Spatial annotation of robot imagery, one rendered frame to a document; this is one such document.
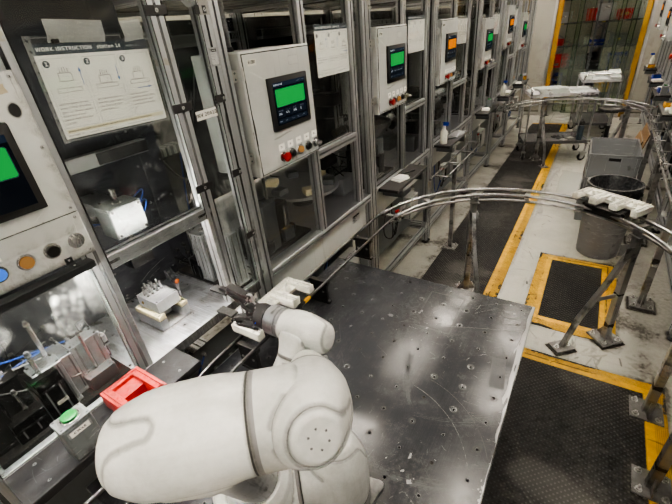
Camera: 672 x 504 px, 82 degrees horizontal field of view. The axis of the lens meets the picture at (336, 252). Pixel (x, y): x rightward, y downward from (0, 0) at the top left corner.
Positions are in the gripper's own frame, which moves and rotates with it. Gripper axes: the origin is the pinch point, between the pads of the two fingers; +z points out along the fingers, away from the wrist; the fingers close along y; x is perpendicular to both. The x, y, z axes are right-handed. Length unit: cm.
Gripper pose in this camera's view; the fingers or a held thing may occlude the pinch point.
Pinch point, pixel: (222, 300)
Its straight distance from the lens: 130.3
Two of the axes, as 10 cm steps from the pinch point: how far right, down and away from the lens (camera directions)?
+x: -5.3, 4.7, -7.1
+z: -8.5, -2.0, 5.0
